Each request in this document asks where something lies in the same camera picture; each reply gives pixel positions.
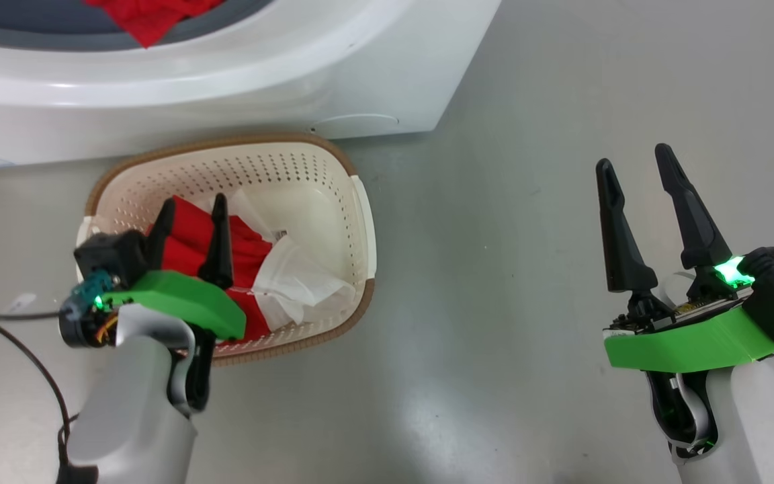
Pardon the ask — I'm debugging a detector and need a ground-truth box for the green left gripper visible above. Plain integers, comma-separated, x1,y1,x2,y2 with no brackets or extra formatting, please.
101,194,247,340

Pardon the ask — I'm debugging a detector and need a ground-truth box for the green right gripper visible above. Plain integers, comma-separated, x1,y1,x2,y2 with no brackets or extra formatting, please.
595,143,774,374

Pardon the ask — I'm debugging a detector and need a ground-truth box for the red garment with white lining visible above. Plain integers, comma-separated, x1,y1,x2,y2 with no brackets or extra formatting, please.
147,188,358,350

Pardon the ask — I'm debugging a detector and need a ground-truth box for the cream basket with brown rim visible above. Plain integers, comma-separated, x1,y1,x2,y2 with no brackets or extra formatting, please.
76,132,378,367

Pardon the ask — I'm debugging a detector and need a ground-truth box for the white front-load washing machine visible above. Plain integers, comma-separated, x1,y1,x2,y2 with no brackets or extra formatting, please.
0,0,502,169

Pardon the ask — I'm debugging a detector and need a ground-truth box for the left black cable teal plug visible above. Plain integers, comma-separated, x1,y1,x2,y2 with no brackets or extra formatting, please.
0,272,102,484

